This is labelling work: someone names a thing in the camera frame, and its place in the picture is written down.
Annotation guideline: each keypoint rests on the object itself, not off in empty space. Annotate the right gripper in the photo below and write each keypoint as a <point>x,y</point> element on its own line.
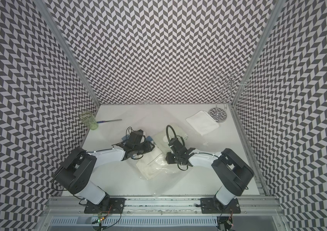
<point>168,158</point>

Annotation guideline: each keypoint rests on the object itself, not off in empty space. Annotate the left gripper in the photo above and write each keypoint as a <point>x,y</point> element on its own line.
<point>148,147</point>

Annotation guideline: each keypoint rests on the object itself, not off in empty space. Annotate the blue and beige towel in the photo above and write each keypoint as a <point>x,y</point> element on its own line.
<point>136,139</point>

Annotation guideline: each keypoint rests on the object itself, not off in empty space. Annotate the clear plastic vacuum bag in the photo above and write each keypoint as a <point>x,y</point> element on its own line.
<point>123,178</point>

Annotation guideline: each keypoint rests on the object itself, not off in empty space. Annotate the white towel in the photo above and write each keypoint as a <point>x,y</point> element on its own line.
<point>152,163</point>

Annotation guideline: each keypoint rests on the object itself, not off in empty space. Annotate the white cloth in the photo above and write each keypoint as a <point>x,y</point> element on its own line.
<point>202,123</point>

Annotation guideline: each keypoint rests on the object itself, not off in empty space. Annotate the pale green towel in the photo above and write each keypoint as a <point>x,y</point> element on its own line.
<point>169,135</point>

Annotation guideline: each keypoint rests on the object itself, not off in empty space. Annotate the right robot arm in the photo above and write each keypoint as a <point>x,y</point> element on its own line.
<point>233,172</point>

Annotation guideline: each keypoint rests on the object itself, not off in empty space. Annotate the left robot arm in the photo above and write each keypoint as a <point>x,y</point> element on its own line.
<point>75,171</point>

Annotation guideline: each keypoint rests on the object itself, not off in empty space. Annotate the green glass cup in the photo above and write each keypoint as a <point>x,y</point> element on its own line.
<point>89,120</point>

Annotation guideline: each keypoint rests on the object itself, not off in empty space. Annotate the purple handled utensil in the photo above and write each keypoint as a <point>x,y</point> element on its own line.
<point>106,121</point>

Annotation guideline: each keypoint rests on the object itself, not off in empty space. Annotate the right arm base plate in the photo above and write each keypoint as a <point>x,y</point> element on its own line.
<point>212,206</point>

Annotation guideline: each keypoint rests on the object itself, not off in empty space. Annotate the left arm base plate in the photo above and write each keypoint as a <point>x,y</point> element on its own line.
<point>111,205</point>

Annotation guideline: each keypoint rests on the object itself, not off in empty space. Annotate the chrome wire mug stand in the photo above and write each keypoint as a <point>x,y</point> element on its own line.
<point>227,85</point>

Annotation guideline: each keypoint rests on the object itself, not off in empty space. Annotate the aluminium front rail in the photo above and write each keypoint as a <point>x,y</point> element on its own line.
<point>248,205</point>

